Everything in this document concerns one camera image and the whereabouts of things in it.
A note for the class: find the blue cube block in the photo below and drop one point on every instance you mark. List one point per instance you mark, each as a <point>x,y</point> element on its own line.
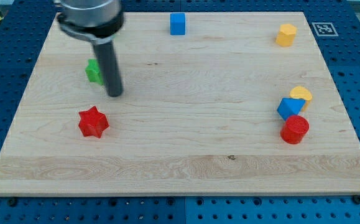
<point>177,24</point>

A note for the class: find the yellow hexagon block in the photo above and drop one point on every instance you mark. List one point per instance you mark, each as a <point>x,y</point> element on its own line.
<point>286,35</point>

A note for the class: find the yellow half-round block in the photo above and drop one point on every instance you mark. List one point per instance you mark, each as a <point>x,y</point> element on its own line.
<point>300,92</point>

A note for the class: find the red star block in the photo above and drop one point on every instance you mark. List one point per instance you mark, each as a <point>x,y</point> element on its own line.
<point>92,122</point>

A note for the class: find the blue triangle block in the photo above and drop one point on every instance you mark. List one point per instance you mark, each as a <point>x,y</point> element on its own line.
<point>289,107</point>

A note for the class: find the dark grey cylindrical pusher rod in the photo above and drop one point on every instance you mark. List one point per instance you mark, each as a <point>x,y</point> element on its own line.
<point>108,65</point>

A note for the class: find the white fiducial marker tag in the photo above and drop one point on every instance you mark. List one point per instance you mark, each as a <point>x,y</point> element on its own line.
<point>324,29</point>

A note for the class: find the wooden board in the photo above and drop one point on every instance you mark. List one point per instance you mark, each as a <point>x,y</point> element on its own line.
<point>198,115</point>

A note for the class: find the green star block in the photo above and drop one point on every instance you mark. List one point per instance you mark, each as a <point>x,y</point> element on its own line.
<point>93,72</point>

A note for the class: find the red cylinder block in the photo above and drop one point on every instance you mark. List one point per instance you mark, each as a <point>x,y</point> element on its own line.
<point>294,129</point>

